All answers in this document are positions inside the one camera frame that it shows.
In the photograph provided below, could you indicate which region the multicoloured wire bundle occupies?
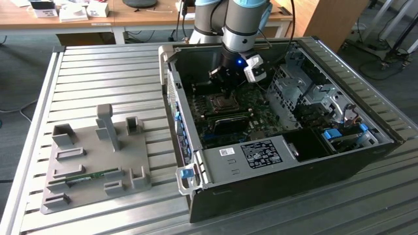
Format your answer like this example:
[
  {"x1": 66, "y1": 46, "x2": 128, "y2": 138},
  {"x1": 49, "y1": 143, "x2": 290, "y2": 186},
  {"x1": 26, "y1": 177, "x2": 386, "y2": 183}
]
[{"x1": 339, "y1": 103, "x2": 362, "y2": 128}]

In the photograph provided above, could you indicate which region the blue case latch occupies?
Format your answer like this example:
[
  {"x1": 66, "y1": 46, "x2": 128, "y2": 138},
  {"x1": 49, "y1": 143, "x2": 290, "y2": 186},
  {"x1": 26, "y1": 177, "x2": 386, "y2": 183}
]
[{"x1": 179, "y1": 167, "x2": 193, "y2": 181}]

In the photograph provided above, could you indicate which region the hard disk in blue carrier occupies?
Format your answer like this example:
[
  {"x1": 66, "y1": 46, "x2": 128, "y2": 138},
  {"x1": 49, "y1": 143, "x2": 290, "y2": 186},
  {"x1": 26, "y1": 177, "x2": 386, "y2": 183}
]
[{"x1": 322, "y1": 123, "x2": 382, "y2": 152}]

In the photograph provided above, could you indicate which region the grey metal disk bay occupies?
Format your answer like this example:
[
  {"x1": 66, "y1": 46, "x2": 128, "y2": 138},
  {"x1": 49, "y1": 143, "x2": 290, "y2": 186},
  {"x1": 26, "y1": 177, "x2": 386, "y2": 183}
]
[{"x1": 265, "y1": 45, "x2": 342, "y2": 130}]

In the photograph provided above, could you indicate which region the grey parts rack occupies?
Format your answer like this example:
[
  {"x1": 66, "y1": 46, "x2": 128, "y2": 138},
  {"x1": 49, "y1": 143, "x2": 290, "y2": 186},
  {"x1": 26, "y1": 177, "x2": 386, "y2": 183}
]
[{"x1": 38, "y1": 103, "x2": 153, "y2": 215}]

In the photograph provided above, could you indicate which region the CPU socket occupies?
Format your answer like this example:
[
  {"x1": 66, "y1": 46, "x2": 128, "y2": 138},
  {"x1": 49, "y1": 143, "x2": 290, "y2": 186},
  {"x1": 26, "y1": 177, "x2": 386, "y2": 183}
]
[{"x1": 207, "y1": 94, "x2": 241, "y2": 112}]

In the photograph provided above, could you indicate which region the black camera cable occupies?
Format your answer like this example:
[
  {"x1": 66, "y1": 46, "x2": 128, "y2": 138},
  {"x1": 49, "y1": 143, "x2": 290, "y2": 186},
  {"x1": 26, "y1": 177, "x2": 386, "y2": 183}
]
[{"x1": 264, "y1": 0, "x2": 296, "y2": 66}]

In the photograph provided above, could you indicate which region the green RAM stick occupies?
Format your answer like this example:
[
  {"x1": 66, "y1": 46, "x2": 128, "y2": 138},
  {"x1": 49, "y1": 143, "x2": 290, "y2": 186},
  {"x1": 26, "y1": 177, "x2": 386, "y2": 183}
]
[{"x1": 62, "y1": 170, "x2": 113, "y2": 184}]

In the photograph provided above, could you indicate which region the black graphics card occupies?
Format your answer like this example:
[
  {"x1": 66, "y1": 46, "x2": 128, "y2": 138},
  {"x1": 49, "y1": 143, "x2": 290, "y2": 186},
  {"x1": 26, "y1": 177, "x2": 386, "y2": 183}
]
[{"x1": 209, "y1": 115, "x2": 251, "y2": 135}]

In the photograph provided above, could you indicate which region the CPU with silver top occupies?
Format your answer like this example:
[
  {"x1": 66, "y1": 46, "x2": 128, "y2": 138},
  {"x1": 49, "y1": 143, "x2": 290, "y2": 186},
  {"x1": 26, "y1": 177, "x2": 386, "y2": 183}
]
[{"x1": 216, "y1": 96, "x2": 239, "y2": 109}]

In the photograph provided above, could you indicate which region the dark round object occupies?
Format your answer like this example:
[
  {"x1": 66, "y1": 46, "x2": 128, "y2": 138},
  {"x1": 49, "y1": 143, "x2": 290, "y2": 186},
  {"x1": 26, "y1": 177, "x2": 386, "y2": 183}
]
[{"x1": 121, "y1": 0, "x2": 157, "y2": 8}]

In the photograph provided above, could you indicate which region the white box with printed text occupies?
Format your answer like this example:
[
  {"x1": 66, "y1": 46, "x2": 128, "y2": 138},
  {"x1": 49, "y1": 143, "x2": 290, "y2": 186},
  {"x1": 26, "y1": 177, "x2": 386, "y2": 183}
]
[{"x1": 85, "y1": 1, "x2": 111, "y2": 18}]

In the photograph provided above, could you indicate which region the white box with round hole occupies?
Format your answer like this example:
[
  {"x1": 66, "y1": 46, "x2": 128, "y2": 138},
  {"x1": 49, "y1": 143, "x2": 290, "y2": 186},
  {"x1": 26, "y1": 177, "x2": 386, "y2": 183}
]
[{"x1": 58, "y1": 3, "x2": 89, "y2": 23}]

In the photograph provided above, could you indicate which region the white box with black lid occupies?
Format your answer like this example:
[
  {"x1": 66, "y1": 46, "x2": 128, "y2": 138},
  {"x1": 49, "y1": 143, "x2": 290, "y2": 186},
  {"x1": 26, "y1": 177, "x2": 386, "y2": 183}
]
[{"x1": 28, "y1": 0, "x2": 60, "y2": 19}]

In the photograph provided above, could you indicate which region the grey power supply unit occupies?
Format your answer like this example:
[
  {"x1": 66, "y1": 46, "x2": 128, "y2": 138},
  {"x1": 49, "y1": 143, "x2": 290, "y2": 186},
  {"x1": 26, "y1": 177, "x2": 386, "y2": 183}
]
[{"x1": 199, "y1": 136, "x2": 299, "y2": 184}]

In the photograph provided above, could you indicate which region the metal equipment stand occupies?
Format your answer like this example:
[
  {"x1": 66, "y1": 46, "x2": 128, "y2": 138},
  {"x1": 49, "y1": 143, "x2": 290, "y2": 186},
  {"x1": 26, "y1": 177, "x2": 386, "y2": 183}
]
[{"x1": 339, "y1": 0, "x2": 418, "y2": 71}]

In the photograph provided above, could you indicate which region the green motherboard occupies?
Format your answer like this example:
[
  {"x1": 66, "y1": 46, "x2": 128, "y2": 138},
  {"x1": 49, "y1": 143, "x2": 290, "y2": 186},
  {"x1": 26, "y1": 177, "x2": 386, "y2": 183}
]
[{"x1": 187, "y1": 82, "x2": 284, "y2": 149}]

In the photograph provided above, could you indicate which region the metal socket cover frame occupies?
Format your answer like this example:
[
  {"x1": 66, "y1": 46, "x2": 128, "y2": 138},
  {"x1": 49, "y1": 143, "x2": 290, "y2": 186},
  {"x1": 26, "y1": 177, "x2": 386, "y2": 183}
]
[{"x1": 208, "y1": 94, "x2": 241, "y2": 111}]

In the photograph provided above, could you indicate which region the wooden panel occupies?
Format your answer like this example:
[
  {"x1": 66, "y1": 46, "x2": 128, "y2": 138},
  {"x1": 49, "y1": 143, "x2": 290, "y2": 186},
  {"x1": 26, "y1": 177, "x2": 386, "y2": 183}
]
[{"x1": 302, "y1": 0, "x2": 371, "y2": 52}]

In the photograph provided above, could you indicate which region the wooden desk white frame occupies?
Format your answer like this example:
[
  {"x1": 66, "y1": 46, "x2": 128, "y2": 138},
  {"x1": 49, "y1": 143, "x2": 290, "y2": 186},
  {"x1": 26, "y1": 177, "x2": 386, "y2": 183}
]
[
  {"x1": 0, "y1": 0, "x2": 116, "y2": 31},
  {"x1": 112, "y1": 0, "x2": 295, "y2": 45}
]

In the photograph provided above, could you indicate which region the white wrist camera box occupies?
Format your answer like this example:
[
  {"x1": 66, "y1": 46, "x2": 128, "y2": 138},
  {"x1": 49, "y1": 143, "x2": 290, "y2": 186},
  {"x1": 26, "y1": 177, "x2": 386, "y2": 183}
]
[{"x1": 243, "y1": 55, "x2": 267, "y2": 83}]

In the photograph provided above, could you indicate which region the black open PC case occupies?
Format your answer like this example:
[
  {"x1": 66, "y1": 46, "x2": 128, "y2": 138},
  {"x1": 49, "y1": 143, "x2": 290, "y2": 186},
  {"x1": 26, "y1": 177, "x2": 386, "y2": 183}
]
[{"x1": 157, "y1": 36, "x2": 418, "y2": 224}]

